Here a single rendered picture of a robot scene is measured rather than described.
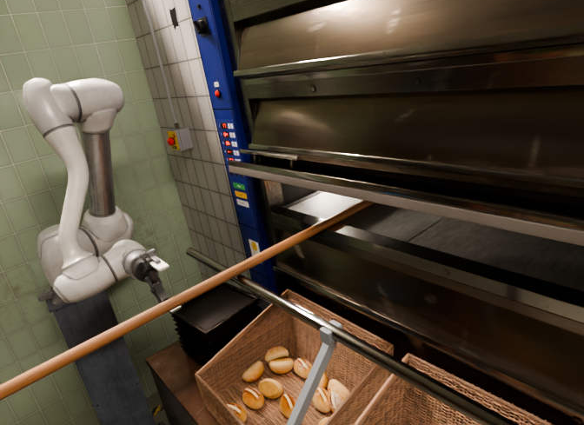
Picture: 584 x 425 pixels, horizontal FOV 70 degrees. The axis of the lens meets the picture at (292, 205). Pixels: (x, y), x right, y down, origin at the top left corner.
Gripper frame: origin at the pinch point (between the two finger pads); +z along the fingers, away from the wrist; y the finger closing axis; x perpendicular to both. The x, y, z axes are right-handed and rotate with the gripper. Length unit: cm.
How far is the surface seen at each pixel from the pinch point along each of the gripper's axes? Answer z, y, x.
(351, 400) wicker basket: 35, 42, -31
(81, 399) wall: -114, 99, 29
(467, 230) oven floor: 46, 2, -77
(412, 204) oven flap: 53, -21, -41
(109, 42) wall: -116, -73, -41
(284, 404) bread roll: 8, 57, -24
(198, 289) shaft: 7.3, 0.5, -5.5
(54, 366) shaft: 7.5, 1.1, 31.7
